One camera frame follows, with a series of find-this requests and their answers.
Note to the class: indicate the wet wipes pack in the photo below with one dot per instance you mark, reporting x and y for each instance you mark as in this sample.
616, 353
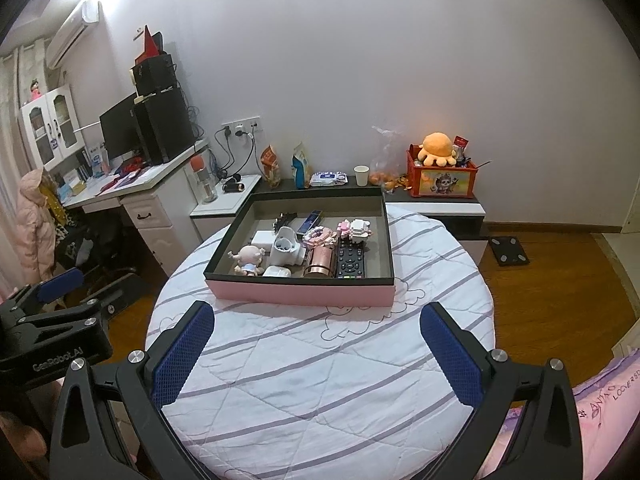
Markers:
328, 178

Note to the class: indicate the white paper cup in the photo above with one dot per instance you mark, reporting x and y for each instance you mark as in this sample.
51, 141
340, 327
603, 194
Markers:
361, 176

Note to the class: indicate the clear plastic bag of oranges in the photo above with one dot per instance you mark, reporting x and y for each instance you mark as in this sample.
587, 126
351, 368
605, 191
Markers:
387, 160

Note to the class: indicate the orange octopus plush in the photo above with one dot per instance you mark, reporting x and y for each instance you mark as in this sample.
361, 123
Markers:
437, 147

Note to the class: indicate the rose gold metallic cup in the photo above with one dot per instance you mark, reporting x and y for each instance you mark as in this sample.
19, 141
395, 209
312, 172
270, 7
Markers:
318, 262

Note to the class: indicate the black office chair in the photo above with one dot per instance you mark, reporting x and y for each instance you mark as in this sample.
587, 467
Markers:
95, 255

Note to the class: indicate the pink printed blanket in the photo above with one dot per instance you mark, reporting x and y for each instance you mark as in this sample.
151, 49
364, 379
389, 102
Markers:
605, 410

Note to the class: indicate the white wall outlet strip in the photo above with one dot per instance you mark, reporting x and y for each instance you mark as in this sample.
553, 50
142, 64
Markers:
242, 126

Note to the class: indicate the clear bottle with orange cap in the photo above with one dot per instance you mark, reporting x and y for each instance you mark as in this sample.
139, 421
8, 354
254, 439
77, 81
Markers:
204, 180

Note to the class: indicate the blue and white carton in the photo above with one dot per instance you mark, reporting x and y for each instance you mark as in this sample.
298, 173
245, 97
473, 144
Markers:
97, 157

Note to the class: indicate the white glass door cabinet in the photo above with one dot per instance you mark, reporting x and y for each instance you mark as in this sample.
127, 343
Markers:
50, 127

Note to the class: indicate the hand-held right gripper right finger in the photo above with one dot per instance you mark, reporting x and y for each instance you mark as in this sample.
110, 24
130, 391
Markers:
452, 355

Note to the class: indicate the black computer tower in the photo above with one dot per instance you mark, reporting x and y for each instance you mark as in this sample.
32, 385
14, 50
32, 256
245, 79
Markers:
165, 125

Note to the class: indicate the pink box with black rim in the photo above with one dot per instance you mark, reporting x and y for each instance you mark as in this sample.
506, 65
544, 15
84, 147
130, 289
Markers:
300, 295

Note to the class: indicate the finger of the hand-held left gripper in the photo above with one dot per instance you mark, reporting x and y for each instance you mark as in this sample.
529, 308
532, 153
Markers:
95, 309
60, 282

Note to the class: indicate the white earbuds case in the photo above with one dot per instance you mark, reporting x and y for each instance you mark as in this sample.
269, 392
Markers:
276, 271

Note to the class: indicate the white rectangular box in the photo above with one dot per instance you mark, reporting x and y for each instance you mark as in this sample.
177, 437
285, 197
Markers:
261, 239

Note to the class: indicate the black flower hair clip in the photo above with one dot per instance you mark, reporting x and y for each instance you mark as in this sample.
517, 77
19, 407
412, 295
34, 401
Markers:
285, 221

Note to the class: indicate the white and pink brick figure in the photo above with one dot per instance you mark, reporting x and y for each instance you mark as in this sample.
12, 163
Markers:
356, 230

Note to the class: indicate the orange snack bag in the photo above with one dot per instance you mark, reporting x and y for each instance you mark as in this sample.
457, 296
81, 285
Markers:
271, 167

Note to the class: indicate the dark blue slim box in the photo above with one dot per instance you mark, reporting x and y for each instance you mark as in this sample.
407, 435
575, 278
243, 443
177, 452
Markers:
310, 222

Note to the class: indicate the small pink doll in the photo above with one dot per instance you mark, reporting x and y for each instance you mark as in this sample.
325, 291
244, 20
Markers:
35, 91

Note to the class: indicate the black remote control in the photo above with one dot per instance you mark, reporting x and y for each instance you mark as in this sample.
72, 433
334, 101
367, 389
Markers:
350, 262

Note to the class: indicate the white striped quilt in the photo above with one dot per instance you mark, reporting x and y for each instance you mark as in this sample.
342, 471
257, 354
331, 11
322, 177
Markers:
310, 385

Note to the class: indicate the pink doll figurine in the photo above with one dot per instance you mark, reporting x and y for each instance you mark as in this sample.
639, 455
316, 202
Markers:
247, 260

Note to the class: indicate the small dark round gadget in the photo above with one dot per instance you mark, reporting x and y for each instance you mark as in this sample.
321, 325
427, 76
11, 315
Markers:
234, 185

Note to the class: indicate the white desk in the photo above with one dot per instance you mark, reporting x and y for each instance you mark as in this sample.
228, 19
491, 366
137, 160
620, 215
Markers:
150, 215

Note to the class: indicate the white bedside cabinet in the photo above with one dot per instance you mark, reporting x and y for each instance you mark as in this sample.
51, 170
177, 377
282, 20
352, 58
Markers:
220, 212

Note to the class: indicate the black bathroom scale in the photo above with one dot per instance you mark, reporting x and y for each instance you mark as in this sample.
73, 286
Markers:
509, 251

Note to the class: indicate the red printed crate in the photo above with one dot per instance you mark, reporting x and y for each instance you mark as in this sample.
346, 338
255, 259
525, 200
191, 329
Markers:
442, 180

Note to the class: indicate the pink padded coat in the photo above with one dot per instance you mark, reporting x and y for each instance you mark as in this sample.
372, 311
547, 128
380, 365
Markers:
32, 225

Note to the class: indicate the white air conditioner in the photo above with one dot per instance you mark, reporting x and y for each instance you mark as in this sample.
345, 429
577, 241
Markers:
72, 32

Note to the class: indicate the red card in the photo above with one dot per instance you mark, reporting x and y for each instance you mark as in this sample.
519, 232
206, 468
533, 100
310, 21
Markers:
461, 141

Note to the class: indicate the black computer monitor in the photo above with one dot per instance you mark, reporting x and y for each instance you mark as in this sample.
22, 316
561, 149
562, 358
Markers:
120, 127

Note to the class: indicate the red paper bag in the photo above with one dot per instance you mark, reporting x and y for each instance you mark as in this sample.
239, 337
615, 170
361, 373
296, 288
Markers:
150, 45

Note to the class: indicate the blue and white snack bag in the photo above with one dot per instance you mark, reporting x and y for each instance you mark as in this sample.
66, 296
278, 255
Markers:
301, 167

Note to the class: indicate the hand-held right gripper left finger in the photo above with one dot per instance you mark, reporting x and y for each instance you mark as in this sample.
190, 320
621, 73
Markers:
182, 355

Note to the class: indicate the yellow scarf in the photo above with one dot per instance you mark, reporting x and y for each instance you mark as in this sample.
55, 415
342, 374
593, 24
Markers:
52, 200

